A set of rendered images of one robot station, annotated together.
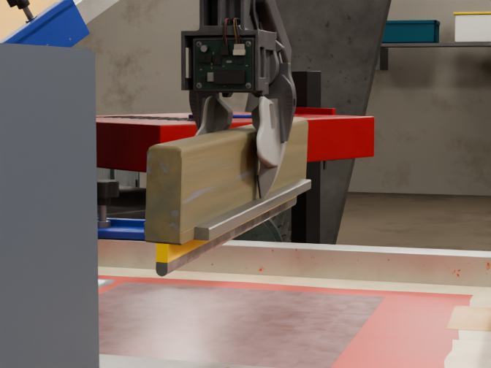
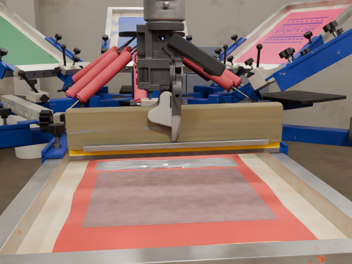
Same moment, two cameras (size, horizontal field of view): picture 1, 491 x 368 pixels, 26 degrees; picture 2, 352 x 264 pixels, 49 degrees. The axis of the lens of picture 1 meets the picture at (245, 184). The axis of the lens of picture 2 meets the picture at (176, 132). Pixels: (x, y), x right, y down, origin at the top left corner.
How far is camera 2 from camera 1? 0.99 m
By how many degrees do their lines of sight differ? 68
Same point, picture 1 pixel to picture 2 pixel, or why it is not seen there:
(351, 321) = (206, 218)
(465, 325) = not seen: hidden behind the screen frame
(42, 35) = (336, 45)
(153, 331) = (151, 187)
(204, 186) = (94, 129)
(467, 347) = not seen: hidden behind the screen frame
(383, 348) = (154, 233)
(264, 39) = (146, 63)
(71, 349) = not seen: outside the picture
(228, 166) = (128, 122)
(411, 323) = (219, 233)
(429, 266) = (336, 215)
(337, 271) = (308, 197)
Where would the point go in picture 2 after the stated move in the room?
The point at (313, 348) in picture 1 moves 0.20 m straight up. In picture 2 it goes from (143, 218) to (141, 105)
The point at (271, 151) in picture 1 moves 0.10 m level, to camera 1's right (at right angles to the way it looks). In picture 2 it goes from (167, 119) to (189, 129)
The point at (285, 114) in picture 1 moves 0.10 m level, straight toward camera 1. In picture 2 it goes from (174, 101) to (118, 104)
